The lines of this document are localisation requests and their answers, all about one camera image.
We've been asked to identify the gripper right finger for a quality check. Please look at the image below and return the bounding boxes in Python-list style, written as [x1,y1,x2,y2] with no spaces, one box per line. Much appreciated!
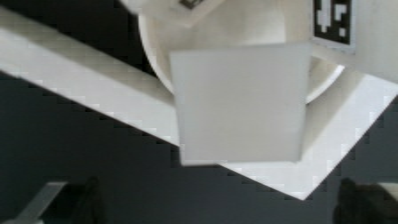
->
[333,178,398,224]

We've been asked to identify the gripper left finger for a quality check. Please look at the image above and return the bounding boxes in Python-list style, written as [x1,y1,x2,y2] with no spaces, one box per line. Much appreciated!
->
[6,177,107,224]

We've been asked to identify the white stool leg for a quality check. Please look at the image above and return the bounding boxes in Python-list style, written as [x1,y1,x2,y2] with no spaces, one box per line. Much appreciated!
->
[312,0,398,84]
[121,0,226,27]
[171,42,312,166]

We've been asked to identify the white U-shaped fence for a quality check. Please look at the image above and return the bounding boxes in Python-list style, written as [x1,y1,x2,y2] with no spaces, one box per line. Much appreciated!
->
[0,6,398,199]

